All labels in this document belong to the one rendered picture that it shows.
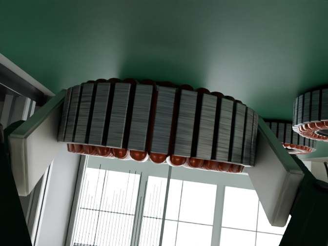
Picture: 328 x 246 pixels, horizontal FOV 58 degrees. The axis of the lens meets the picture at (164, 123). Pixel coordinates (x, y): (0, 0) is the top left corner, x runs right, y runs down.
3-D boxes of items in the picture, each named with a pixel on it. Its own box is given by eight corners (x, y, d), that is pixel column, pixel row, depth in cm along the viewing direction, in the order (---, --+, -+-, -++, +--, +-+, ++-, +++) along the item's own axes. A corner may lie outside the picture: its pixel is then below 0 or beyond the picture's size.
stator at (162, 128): (34, 57, 12) (18, 147, 12) (298, 93, 13) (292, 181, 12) (89, 106, 23) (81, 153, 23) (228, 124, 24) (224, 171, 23)
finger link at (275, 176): (288, 171, 12) (306, 173, 12) (249, 113, 19) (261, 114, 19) (269, 227, 13) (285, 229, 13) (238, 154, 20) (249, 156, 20)
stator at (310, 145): (228, 124, 51) (226, 146, 50) (267, 115, 40) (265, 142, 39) (284, 134, 53) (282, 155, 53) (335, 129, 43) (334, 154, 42)
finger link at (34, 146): (27, 198, 13) (10, 196, 13) (72, 133, 20) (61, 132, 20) (25, 136, 12) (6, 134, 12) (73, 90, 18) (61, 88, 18)
